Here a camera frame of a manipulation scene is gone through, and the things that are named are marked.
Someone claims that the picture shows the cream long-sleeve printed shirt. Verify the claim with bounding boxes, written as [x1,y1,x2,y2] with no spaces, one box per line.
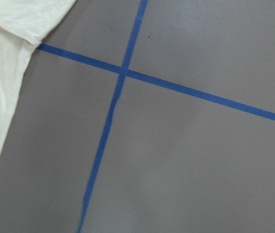
[0,0,74,153]

